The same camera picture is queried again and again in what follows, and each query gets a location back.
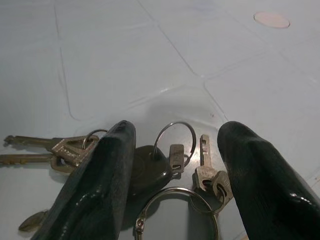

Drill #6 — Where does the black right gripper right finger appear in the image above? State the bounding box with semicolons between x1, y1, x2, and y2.
217;121;320;240

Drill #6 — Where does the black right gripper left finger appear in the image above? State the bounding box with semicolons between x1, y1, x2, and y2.
32;120;137;240

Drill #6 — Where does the silver key with ribbed head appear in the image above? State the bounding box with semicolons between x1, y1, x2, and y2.
211;170;234;202

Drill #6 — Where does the brass key with angular head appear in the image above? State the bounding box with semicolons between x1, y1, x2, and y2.
4;134;100;168

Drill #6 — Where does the round black key fob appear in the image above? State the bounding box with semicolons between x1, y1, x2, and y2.
128;144;173;196

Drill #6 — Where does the silver key with notched blade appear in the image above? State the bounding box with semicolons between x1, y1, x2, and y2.
191;134;219;192

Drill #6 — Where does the small brass key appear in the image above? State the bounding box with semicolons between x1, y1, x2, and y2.
18;210;49;232

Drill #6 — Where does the brass key with rounded head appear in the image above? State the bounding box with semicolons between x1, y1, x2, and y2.
0;152;76;174

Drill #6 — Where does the small flat silver key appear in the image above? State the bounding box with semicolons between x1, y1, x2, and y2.
168;143;185;176

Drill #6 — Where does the small steel split ring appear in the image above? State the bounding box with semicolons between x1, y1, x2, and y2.
81;129;109;150

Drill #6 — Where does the large steel binder ring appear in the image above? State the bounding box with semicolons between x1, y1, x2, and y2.
134;186;220;240

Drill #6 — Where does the medium steel split ring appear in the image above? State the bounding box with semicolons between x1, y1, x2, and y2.
152;121;197;165

